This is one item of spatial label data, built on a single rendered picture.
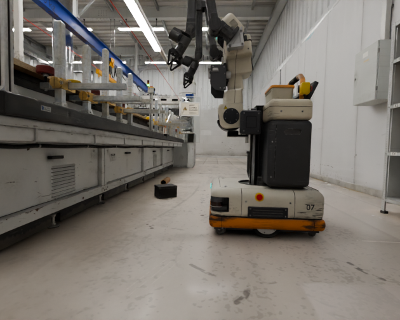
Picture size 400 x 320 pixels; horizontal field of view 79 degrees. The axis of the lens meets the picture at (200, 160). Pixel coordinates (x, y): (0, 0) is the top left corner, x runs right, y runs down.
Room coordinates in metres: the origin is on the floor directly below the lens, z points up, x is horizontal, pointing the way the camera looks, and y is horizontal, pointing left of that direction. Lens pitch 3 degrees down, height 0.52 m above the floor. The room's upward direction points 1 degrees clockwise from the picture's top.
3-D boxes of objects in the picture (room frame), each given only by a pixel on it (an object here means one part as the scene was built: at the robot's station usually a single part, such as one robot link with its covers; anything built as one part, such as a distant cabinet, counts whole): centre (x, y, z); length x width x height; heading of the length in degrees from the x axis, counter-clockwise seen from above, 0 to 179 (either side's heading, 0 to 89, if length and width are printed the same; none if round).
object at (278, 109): (1.68, -0.50, 0.59); 0.55 x 0.34 x 0.83; 177
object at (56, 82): (1.22, 0.69, 0.81); 0.14 x 0.06 x 0.05; 177
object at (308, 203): (1.68, -0.41, 0.16); 0.67 x 0.64 x 0.25; 87
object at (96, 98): (1.49, 0.58, 0.80); 0.43 x 0.03 x 0.04; 87
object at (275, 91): (1.67, -0.53, 0.87); 0.23 x 0.15 x 0.11; 177
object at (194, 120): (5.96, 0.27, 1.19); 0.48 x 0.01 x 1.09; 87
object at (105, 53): (1.70, 0.67, 0.94); 0.04 x 0.04 x 0.48; 87
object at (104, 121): (3.39, 0.58, 0.67); 5.11 x 0.08 x 0.10; 177
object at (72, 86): (1.24, 0.59, 0.81); 0.43 x 0.03 x 0.04; 87
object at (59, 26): (1.20, 0.69, 0.87); 0.04 x 0.04 x 0.48; 87
